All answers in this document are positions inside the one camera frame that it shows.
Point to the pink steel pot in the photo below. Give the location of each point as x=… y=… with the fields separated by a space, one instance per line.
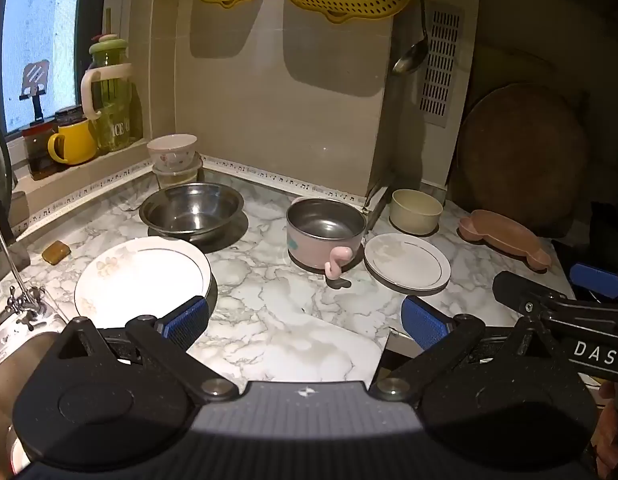
x=309 y=250

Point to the white vent grille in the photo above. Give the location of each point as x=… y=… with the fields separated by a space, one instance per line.
x=441 y=65

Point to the window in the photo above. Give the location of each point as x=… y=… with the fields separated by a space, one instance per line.
x=39 y=20

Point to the steel basin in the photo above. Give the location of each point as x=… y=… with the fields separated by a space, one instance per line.
x=191 y=210

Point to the brown glass jar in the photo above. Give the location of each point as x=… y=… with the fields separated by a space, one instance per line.
x=39 y=152

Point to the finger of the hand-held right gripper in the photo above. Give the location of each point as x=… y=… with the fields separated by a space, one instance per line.
x=519 y=290
x=596 y=279

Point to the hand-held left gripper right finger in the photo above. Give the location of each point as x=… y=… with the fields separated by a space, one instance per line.
x=424 y=322

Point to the person's right hand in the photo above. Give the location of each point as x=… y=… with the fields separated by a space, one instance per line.
x=614 y=430

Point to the music note edge strip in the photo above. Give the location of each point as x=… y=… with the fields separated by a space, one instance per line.
x=289 y=180
x=89 y=191

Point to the beige bowl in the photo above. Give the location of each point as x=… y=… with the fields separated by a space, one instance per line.
x=416 y=215

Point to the dark appliance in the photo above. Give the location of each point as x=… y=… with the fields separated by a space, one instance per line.
x=604 y=240

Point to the yellow mug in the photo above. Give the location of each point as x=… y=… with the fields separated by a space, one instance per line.
x=76 y=142

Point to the large white plate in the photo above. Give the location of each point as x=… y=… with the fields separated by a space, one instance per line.
x=139 y=280

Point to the steel sink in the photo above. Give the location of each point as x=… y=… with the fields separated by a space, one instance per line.
x=19 y=370

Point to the white floral bowl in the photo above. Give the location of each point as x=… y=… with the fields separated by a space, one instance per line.
x=173 y=152

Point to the round wooden cutting board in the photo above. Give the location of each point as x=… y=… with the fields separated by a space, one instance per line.
x=524 y=160

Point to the small white plate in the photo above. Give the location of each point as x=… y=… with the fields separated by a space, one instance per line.
x=406 y=262

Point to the clear plastic container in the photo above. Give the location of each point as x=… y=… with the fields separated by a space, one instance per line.
x=176 y=177

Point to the dark lidded jar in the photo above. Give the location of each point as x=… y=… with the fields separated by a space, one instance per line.
x=69 y=116

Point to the brown soap bar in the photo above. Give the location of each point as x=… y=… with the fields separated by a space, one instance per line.
x=56 y=252

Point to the pink plastic plate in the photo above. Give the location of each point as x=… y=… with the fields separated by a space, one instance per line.
x=504 y=235

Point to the green glass jug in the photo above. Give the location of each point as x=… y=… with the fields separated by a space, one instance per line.
x=114 y=95

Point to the steel faucet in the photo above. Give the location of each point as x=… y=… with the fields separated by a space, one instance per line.
x=25 y=302

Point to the steel ladle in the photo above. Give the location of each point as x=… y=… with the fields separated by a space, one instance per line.
x=410 y=60

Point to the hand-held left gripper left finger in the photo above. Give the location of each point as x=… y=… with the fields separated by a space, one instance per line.
x=189 y=317

